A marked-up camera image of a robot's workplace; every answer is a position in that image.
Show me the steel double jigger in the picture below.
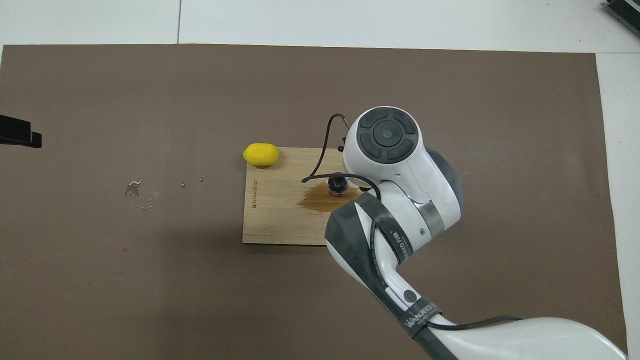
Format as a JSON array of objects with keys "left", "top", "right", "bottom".
[{"left": 326, "top": 171, "right": 349, "bottom": 197}]

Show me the yellow lemon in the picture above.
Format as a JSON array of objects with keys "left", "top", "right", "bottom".
[{"left": 242, "top": 143, "right": 280, "bottom": 167}]

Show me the bamboo cutting board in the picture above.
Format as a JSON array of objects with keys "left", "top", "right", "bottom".
[{"left": 242, "top": 146, "right": 368, "bottom": 248}]

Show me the spilled water puddle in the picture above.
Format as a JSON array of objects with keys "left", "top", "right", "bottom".
[{"left": 124, "top": 180, "right": 163, "bottom": 211}]

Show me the brown paper table mat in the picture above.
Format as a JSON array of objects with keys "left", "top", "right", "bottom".
[{"left": 0, "top": 44, "right": 630, "bottom": 360}]

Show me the grey ribbed device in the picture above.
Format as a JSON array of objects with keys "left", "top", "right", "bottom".
[{"left": 602, "top": 0, "right": 640, "bottom": 38}]

